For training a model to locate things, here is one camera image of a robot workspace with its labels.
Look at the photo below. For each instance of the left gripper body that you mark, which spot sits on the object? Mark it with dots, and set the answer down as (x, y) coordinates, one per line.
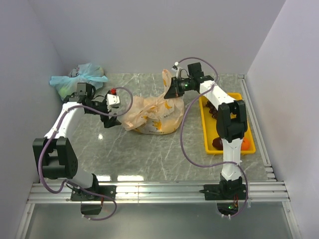
(100, 106)

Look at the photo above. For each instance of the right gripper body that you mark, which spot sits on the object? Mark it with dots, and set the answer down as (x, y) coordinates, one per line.
(183, 86)

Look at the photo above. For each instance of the orange translucent plastic bag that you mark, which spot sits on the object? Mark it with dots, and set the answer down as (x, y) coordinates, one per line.
(155, 115)

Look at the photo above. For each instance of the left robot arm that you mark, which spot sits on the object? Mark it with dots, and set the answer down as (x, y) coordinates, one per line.
(54, 154)

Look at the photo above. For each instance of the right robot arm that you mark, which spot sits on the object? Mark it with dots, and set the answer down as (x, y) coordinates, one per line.
(231, 125)

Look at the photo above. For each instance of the blue tied plastic bag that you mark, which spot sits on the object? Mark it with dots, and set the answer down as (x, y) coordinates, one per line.
(85, 73)

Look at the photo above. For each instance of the orange fake fruit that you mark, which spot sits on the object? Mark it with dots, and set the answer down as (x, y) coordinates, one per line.
(245, 144)

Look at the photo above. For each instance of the yellow plastic tray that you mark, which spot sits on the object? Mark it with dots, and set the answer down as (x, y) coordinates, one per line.
(210, 131)

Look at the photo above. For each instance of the dark red mangosteen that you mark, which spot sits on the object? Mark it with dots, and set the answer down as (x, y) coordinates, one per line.
(217, 143)

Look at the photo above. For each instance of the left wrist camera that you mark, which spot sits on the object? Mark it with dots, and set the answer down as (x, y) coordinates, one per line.
(112, 98)

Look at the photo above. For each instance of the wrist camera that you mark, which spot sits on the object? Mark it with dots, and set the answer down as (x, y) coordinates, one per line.
(177, 69)
(112, 98)

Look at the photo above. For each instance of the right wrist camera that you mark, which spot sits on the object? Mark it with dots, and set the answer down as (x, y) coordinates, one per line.
(177, 69)

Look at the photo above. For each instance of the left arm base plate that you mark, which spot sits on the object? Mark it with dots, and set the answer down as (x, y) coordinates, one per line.
(107, 193)

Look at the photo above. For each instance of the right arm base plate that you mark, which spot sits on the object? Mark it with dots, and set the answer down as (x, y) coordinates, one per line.
(214, 192)

